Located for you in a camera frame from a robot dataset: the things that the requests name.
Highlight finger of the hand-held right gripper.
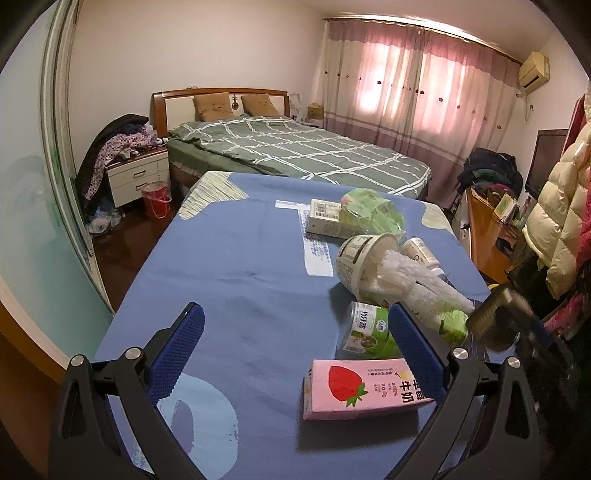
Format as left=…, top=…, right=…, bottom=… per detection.
left=465, top=282, right=539, bottom=352

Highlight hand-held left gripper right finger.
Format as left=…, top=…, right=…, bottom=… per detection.
left=388, top=302, right=543, bottom=480

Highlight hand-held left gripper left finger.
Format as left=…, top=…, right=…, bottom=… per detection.
left=48, top=302, right=206, bottom=480

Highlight white pill bottle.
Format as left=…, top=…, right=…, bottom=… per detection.
left=401, top=237, right=445, bottom=279

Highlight plastic bottle with green label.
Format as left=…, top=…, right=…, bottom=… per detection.
left=406, top=284, right=472, bottom=348

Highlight pink garment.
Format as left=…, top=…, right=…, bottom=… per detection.
left=545, top=291, right=591, bottom=342

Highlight clear plastic wrappers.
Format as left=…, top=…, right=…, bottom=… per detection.
left=369, top=251, right=476, bottom=315

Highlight pink strawberry milk carton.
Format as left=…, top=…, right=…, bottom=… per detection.
left=302, top=357, right=437, bottom=422

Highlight wooden desk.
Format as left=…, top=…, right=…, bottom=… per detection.
left=464, top=187, right=532, bottom=284

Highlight blue printed tablecloth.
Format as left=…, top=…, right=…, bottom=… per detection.
left=95, top=172, right=492, bottom=480

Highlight white paper tub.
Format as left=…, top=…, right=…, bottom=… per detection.
left=335, top=233, right=402, bottom=301

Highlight books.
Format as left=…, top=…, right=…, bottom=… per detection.
left=493, top=193, right=518, bottom=224

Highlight cream puffer jacket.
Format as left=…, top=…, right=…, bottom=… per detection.
left=524, top=99, right=591, bottom=298

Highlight green plastic package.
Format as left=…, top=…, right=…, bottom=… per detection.
left=341, top=188, right=407, bottom=238

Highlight pile of dark clothes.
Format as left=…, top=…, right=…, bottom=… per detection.
left=457, top=148, right=525, bottom=204

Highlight plastic bags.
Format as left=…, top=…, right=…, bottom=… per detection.
left=88, top=205, right=123, bottom=236

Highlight red bucket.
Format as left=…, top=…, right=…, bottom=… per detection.
left=141, top=181, right=172, bottom=220

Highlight white and green box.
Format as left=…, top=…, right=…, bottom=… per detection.
left=305, top=198, right=354, bottom=239

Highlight black television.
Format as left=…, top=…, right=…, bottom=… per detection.
left=524, top=129, right=570, bottom=200

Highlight white nightstand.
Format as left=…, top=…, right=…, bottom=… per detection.
left=105, top=148, right=171, bottom=208

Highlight glass sliding door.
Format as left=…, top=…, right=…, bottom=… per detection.
left=0, top=0, right=116, bottom=370

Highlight red garment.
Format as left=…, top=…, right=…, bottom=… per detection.
left=561, top=92, right=588, bottom=162

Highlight green plaid duvet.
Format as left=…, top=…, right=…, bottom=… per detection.
left=167, top=115, right=432, bottom=197

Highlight wooden bed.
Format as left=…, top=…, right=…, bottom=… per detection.
left=151, top=88, right=432, bottom=200

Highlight pink curtains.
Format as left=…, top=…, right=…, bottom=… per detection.
left=322, top=17, right=522, bottom=210

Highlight brown pillow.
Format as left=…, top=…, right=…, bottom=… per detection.
left=193, top=92, right=235, bottom=121
left=241, top=93, right=281, bottom=117

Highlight beige air conditioner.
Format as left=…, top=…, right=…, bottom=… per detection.
left=517, top=51, right=551, bottom=95

